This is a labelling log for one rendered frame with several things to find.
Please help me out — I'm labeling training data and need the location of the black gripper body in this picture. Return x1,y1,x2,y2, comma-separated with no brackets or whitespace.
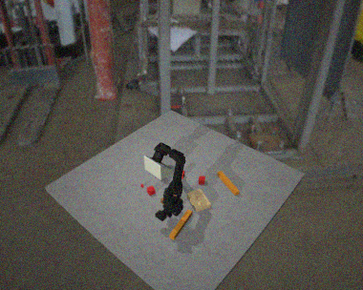
156,198,183,221

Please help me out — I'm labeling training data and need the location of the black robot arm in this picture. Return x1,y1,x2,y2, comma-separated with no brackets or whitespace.
150,143,185,216

